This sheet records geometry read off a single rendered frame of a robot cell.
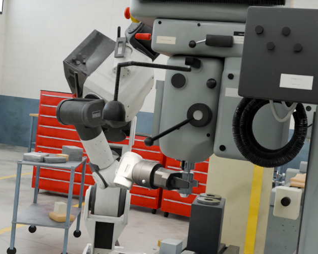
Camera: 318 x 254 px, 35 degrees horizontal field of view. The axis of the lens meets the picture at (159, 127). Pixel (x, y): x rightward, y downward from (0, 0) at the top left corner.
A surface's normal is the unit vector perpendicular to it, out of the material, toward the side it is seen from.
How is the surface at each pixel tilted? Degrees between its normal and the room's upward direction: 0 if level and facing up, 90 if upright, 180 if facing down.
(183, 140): 108
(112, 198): 81
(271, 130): 90
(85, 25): 90
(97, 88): 95
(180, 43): 90
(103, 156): 103
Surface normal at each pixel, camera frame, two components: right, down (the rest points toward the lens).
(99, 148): 0.55, 0.33
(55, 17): -0.33, 0.01
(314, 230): -0.71, -0.07
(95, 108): 0.84, 0.07
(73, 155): 0.56, 0.11
